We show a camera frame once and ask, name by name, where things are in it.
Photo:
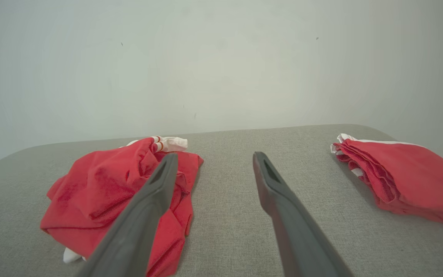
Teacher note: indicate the red and white shirt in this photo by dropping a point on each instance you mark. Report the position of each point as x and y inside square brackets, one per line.
[90, 192]

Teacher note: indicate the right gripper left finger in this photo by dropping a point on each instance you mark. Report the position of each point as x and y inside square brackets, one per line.
[137, 231]

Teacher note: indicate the red shorts with white stripe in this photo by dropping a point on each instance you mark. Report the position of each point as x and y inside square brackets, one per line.
[417, 177]

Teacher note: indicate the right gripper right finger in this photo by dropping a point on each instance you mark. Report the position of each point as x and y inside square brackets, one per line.
[298, 238]

